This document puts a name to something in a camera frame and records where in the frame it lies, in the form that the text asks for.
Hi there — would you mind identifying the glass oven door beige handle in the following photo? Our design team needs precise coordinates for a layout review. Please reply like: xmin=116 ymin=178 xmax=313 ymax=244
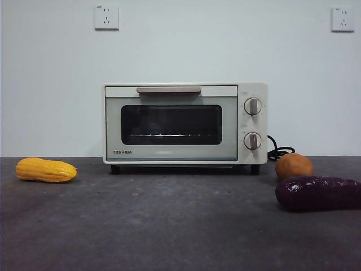
xmin=104 ymin=85 xmax=239 ymax=162

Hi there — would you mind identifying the brown potato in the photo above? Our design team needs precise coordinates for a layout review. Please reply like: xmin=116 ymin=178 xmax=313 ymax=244
xmin=275 ymin=152 xmax=314 ymax=181

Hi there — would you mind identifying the cream oven knob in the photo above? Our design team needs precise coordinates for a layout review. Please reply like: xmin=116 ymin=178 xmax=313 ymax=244
xmin=243 ymin=97 xmax=262 ymax=116
xmin=243 ymin=131 xmax=262 ymax=151

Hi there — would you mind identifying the cream Toshiba toaster oven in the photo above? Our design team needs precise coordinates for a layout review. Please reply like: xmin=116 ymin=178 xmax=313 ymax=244
xmin=102 ymin=81 xmax=268 ymax=176

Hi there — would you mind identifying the purple sweet potato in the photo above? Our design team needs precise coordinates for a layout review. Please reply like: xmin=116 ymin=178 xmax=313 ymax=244
xmin=275 ymin=175 xmax=361 ymax=212

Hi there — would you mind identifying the yellow corn cob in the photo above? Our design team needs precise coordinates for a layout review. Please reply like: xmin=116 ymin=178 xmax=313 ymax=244
xmin=15 ymin=157 xmax=78 ymax=183

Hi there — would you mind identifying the metal wire oven rack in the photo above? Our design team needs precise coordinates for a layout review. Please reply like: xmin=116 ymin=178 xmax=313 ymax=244
xmin=125 ymin=132 xmax=218 ymax=139

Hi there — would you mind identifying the black oven power cord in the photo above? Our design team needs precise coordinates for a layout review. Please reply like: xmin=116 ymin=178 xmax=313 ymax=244
xmin=266 ymin=134 xmax=296 ymax=161

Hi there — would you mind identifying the white wall socket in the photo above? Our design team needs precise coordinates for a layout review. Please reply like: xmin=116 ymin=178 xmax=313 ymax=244
xmin=94 ymin=5 xmax=120 ymax=31
xmin=331 ymin=7 xmax=355 ymax=33

